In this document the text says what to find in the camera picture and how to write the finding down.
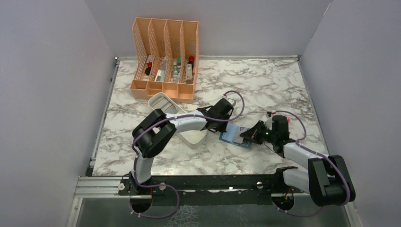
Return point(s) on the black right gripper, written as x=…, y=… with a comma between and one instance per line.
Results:
x=253, y=134

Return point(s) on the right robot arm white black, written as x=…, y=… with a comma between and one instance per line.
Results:
x=325, y=178

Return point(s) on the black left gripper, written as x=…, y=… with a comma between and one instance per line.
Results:
x=222, y=129

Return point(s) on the black mounting rail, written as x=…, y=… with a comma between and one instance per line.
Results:
x=204, y=190

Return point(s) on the red black item in organizer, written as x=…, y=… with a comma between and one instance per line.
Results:
x=148, y=68

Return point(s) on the white oblong plastic tray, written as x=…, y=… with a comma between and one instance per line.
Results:
x=188, y=126

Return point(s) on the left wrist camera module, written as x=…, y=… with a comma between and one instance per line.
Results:
x=231, y=101

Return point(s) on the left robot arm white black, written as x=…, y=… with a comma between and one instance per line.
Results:
x=152, y=135

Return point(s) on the teal card holder wallet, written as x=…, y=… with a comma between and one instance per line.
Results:
x=236, y=136

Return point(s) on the red capped stick in organizer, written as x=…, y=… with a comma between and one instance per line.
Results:
x=189, y=70

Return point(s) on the teal capped tubes in organizer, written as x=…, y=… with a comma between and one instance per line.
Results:
x=176, y=76

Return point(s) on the peach plastic file organizer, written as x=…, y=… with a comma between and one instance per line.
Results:
x=168, y=58

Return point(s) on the grey box in organizer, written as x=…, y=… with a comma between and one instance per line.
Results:
x=161, y=71

